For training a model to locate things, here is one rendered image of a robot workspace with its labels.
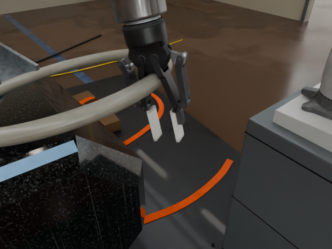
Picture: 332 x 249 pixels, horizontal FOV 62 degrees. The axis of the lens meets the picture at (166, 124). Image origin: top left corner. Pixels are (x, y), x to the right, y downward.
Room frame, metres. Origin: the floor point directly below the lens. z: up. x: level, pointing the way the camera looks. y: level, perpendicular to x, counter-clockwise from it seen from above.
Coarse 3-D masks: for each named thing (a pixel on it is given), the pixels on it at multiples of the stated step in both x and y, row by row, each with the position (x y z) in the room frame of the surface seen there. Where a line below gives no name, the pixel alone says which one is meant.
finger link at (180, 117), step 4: (188, 100) 0.45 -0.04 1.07; (180, 104) 0.44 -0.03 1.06; (180, 108) 0.44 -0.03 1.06; (180, 112) 0.44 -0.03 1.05; (176, 116) 0.44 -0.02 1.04; (180, 116) 0.44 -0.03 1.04; (184, 116) 0.45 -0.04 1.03; (180, 120) 0.44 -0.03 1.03; (184, 120) 0.45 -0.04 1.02; (180, 124) 0.44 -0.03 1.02
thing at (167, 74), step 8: (152, 56) 0.46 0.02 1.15; (152, 64) 0.46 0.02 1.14; (160, 72) 0.45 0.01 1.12; (168, 72) 0.47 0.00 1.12; (168, 80) 0.46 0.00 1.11; (168, 88) 0.45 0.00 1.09; (176, 88) 0.47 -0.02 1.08; (168, 96) 0.45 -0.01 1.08; (176, 96) 0.45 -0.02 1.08; (176, 104) 0.44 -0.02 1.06; (176, 112) 0.43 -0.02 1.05
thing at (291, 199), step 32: (288, 96) 0.93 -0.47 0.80; (256, 128) 0.75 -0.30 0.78; (256, 160) 0.73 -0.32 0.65; (288, 160) 0.65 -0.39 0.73; (320, 160) 0.58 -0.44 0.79; (256, 192) 0.70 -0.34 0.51; (288, 192) 0.62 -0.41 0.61; (320, 192) 0.56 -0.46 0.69; (256, 224) 0.68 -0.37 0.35; (288, 224) 0.59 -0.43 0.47; (320, 224) 0.53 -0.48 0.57
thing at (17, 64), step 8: (0, 48) 0.83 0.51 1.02; (8, 48) 0.81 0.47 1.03; (0, 56) 0.84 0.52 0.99; (8, 56) 0.81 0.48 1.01; (16, 56) 0.78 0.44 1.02; (24, 56) 0.77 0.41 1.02; (0, 64) 0.79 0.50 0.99; (8, 64) 0.80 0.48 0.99; (16, 64) 0.79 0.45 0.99; (24, 64) 0.76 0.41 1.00; (32, 64) 0.73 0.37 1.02; (0, 72) 0.75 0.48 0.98; (8, 72) 0.75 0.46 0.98; (16, 72) 0.76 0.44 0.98; (24, 72) 0.76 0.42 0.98; (0, 80) 0.71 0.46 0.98; (40, 80) 0.73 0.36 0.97; (16, 88) 0.67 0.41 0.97
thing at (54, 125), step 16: (64, 64) 0.76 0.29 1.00; (80, 64) 0.77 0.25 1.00; (16, 80) 0.68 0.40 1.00; (32, 80) 0.70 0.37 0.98; (144, 80) 0.44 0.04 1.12; (160, 80) 0.46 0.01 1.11; (112, 96) 0.38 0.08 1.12; (128, 96) 0.39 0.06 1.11; (144, 96) 0.42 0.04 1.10; (64, 112) 0.35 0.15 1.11; (80, 112) 0.35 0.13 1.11; (96, 112) 0.35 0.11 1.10; (112, 112) 0.37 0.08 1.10; (0, 128) 0.33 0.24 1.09; (16, 128) 0.32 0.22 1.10; (32, 128) 0.32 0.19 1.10; (48, 128) 0.32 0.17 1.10; (64, 128) 0.33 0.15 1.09; (0, 144) 0.32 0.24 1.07; (16, 144) 0.32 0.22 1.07
